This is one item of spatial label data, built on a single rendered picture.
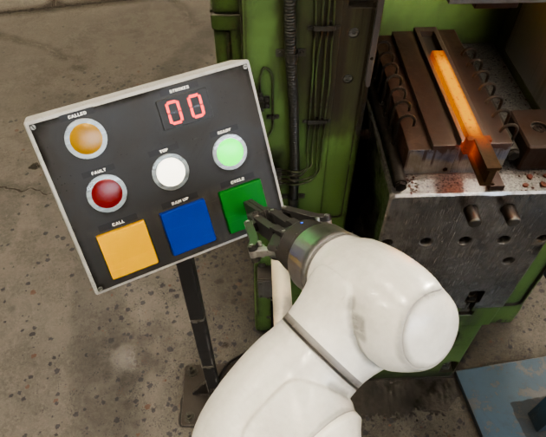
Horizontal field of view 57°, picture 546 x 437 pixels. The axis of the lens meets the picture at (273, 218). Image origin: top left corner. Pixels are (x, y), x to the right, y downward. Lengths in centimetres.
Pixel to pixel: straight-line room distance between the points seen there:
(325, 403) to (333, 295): 10
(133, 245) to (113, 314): 117
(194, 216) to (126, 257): 12
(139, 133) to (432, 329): 51
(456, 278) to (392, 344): 87
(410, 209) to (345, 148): 23
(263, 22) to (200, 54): 218
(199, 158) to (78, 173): 18
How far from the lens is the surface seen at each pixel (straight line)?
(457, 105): 111
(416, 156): 104
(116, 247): 81
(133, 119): 78
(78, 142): 78
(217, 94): 81
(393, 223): 108
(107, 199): 79
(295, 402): 47
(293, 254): 59
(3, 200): 251
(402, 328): 45
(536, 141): 113
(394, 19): 141
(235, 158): 82
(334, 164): 121
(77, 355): 193
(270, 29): 99
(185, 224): 82
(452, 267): 126
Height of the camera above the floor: 164
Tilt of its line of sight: 50 degrees down
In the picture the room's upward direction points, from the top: straight up
